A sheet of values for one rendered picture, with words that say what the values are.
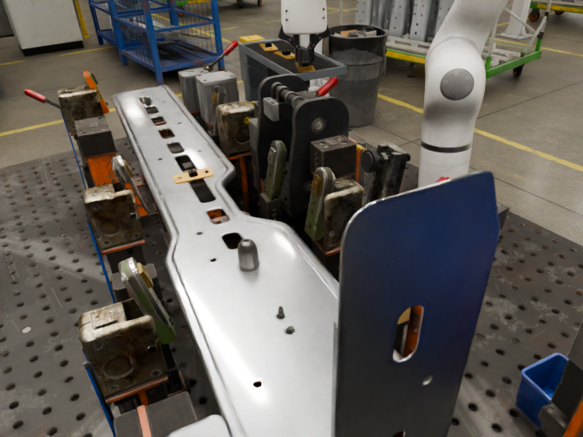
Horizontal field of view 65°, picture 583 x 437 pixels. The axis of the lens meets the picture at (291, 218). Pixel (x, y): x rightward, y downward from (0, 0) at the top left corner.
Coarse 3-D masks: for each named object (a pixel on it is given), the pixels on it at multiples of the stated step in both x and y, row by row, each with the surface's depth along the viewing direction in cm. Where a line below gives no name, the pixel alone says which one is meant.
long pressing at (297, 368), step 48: (144, 96) 146; (144, 144) 114; (192, 144) 113; (192, 192) 93; (192, 240) 79; (288, 240) 78; (192, 288) 69; (240, 288) 68; (288, 288) 68; (336, 288) 67; (192, 336) 62; (240, 336) 60; (288, 336) 60; (240, 384) 54; (288, 384) 54; (240, 432) 50; (288, 432) 49
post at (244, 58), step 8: (240, 56) 142; (248, 56) 138; (240, 64) 144; (248, 64) 139; (256, 64) 140; (248, 72) 141; (256, 72) 142; (264, 72) 143; (248, 80) 142; (256, 80) 143; (248, 88) 145; (256, 88) 145; (248, 96) 147; (256, 96) 146
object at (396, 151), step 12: (384, 144) 58; (372, 156) 55; (384, 156) 57; (396, 156) 56; (408, 156) 58; (372, 168) 56; (384, 168) 59; (396, 168) 57; (372, 180) 60; (384, 180) 59; (396, 180) 58; (372, 192) 61; (384, 192) 58; (396, 192) 59
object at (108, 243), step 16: (96, 192) 85; (112, 192) 85; (128, 192) 86; (96, 208) 84; (112, 208) 86; (128, 208) 87; (96, 224) 86; (112, 224) 88; (128, 224) 89; (96, 240) 88; (112, 240) 89; (128, 240) 90; (144, 240) 92; (112, 256) 91; (128, 256) 92; (144, 256) 94; (112, 272) 93
